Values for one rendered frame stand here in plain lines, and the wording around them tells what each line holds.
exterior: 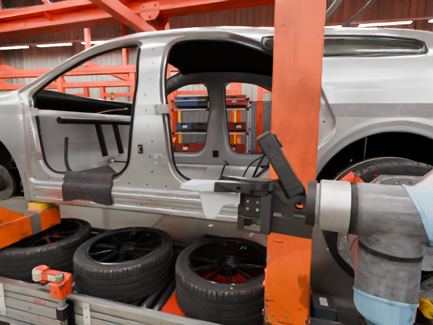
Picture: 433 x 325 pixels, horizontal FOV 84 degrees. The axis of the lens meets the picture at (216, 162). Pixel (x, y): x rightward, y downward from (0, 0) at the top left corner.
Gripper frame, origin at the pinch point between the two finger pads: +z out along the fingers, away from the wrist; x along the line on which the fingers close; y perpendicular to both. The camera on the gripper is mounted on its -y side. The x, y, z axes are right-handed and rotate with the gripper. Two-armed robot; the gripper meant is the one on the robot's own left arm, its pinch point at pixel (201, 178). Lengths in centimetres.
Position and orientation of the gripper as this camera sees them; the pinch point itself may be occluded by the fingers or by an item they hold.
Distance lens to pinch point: 45.4
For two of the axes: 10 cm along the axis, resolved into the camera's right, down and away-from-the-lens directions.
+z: -9.1, -0.5, 4.0
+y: -0.5, 10.0, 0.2
